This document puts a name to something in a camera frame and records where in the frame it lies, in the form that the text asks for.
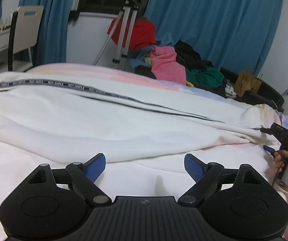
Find red garment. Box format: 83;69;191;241
107;18;156;51

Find left blue curtain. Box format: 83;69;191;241
19;0;74;65

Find blue curtain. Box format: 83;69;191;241
145;0;283;75
19;0;74;65

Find white garment steamer stand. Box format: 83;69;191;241
92;0;141;70

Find pink garment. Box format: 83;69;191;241
149;46;186;85

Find brown paper bag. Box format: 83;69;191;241
233;71;262;97

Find white sweatpants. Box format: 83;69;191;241
0;72;280;240

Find black armchair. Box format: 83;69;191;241
220;67;285;112

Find green garment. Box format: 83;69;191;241
185;67;224;89

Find right blue curtain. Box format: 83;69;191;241
145;0;283;75

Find white and black chair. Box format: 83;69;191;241
7;5;44;72

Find black garment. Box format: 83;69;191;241
174;41;214;71

